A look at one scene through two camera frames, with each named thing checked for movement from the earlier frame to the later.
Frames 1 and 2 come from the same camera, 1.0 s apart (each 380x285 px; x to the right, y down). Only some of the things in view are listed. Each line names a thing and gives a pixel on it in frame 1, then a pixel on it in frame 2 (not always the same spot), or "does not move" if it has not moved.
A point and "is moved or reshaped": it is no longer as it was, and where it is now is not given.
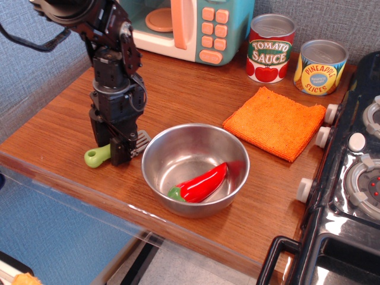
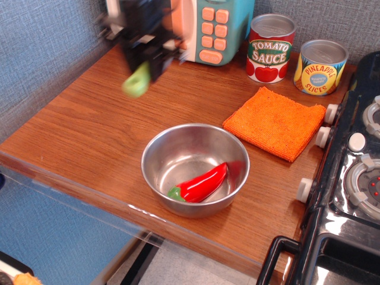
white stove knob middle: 322,136 does not move
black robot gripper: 120,104 -> 145,27
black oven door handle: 280,243 does not move
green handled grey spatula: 94,157 is moved or reshaped
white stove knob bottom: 304,189 does not move
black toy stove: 340,244 does not move
